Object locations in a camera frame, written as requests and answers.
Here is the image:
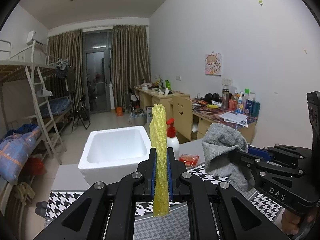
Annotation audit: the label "grey sock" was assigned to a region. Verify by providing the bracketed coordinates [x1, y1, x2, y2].
[202, 123, 254, 192]

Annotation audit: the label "yellow foam net sleeve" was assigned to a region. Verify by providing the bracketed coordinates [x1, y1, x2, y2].
[149, 103, 169, 217]

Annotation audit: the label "right hand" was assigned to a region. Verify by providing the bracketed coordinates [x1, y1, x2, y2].
[280, 208, 318, 236]

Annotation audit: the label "red snack packet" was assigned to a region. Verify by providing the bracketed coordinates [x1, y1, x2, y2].
[179, 154, 200, 167]

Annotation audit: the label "white lotion pump bottle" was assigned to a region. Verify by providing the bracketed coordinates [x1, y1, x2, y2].
[167, 118, 180, 160]

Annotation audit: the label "white styrofoam box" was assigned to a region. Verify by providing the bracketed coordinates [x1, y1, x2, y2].
[78, 126, 151, 186]

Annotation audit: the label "white papers on desk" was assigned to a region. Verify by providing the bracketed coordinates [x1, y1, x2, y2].
[219, 111, 248, 127]

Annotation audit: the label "dark blue bottle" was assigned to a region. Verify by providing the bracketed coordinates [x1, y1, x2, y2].
[251, 101, 260, 118]

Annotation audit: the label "houndstooth table runner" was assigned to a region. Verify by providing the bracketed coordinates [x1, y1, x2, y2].
[44, 164, 284, 239]

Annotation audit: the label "orange bucket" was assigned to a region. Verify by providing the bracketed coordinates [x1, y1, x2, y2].
[116, 107, 124, 116]

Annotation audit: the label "wooden smiley chair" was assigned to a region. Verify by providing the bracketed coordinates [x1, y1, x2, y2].
[172, 95, 193, 141]

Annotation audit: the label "far wooden desk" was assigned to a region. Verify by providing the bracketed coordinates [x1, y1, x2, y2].
[134, 87, 190, 120]

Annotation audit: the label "black headphones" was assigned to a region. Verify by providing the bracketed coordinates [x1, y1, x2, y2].
[204, 93, 222, 103]

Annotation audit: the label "black folding chair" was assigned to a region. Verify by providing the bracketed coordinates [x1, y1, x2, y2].
[71, 94, 91, 132]

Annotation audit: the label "anime girl poster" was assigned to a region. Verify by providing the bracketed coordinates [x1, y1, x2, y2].
[205, 52, 222, 76]

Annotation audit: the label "brown right curtain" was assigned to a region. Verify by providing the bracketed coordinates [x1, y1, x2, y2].
[111, 25, 151, 108]

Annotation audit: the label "brown curtain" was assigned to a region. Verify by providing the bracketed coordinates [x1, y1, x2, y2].
[48, 29, 84, 102]
[111, 25, 151, 108]

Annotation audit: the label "glass balcony door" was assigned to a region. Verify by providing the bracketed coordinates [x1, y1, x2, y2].
[83, 29, 113, 113]

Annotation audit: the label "blue plaid bedding bundle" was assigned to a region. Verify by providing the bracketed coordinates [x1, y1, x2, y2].
[1, 126, 41, 185]

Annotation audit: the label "metal bunk bed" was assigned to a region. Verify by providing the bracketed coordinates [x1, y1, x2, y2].
[0, 39, 75, 165]

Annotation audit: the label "brown left curtain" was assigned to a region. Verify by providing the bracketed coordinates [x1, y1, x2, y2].
[48, 29, 84, 102]

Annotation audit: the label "white air conditioner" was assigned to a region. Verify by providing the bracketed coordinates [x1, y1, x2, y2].
[26, 30, 44, 46]

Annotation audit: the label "wooden desk near wall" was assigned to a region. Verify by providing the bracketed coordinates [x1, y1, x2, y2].
[191, 99, 258, 144]

